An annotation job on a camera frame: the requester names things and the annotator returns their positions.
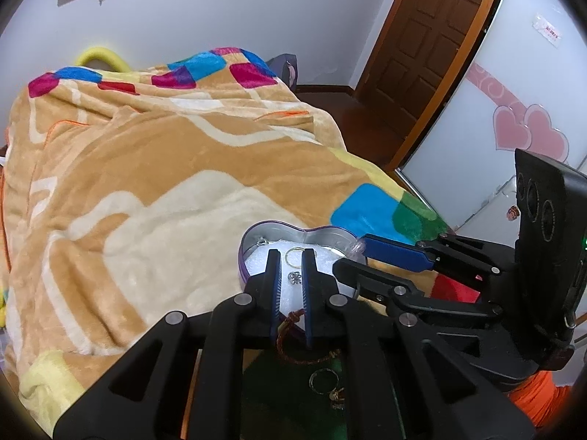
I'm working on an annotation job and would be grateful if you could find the silver ring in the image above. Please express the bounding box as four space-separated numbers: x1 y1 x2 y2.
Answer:
309 368 340 395

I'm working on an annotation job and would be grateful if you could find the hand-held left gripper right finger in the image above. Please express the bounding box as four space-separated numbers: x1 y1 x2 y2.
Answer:
301 248 538 440

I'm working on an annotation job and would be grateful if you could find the white paper label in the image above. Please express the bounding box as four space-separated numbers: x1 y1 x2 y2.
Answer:
532 15 566 47

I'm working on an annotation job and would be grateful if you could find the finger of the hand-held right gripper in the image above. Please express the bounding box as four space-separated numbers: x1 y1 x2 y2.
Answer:
361 233 520 295
332 258 503 327

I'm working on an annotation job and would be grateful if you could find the purple bag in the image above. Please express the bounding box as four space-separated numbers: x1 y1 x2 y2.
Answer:
268 53 300 91

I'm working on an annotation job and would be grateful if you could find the red braided bracelet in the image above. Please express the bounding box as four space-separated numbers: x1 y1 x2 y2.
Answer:
274 308 343 366

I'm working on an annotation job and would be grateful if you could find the person's right forearm orange sleeve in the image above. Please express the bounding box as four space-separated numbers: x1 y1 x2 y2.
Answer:
508 370 572 428

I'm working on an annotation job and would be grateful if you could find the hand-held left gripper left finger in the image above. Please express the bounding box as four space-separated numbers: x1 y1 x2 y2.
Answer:
52 248 282 440

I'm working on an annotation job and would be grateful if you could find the heart-shaped purple tin box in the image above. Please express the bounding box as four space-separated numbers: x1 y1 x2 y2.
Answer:
237 221 370 344

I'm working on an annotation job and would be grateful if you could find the yellow foam tube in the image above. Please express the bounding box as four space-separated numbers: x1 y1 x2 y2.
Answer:
75 46 128 74

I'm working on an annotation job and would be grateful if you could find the wooden door frame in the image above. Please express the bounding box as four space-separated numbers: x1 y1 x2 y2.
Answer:
384 0 513 173

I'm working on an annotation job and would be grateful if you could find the tan patterned fleece blanket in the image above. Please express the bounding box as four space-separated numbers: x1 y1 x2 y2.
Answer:
0 47 459 437

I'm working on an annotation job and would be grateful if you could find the white wardrobe with pink hearts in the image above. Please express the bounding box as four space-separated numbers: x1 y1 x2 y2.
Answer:
395 0 587 331

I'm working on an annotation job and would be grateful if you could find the brown wooden door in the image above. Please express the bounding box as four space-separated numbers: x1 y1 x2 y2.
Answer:
354 0 502 140

